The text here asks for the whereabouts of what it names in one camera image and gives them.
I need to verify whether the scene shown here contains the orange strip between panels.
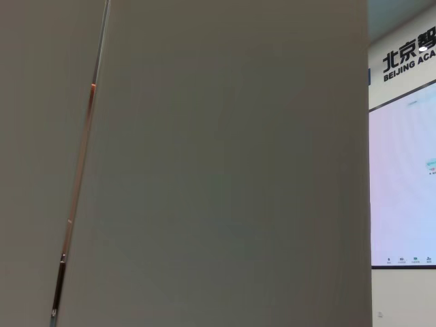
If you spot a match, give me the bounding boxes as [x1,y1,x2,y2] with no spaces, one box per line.
[63,83,97,260]

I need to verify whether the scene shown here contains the large wall display screen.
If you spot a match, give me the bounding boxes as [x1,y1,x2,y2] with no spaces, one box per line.
[369,78,436,270]

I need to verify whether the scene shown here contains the black wall sign lettering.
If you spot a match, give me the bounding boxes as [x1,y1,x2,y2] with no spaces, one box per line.
[381,27,436,84]

